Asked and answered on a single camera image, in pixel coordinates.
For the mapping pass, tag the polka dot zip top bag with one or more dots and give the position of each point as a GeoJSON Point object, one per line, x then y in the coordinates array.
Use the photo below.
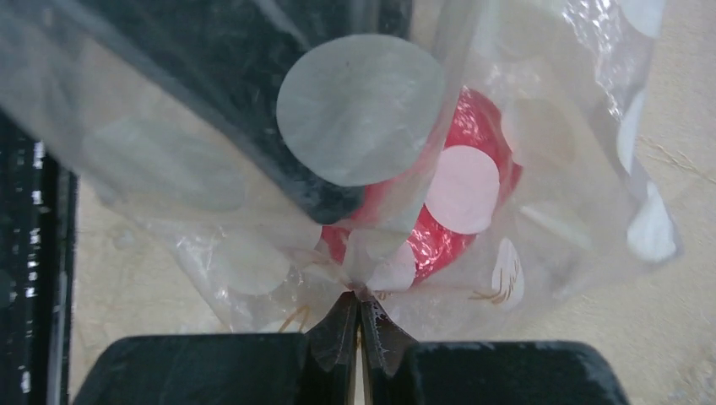
{"type": "Point", "coordinates": [372, 110]}

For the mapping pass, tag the red fake tomato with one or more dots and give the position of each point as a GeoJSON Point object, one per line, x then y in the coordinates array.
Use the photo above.
{"type": "Point", "coordinates": [476, 173]}

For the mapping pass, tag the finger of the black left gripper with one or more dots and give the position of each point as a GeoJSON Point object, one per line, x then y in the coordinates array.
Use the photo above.
{"type": "Point", "coordinates": [225, 60]}

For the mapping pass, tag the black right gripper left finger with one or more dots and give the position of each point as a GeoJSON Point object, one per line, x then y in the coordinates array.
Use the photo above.
{"type": "Point", "coordinates": [314, 367]}

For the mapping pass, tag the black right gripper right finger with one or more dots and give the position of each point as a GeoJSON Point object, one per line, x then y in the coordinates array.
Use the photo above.
{"type": "Point", "coordinates": [401, 370]}

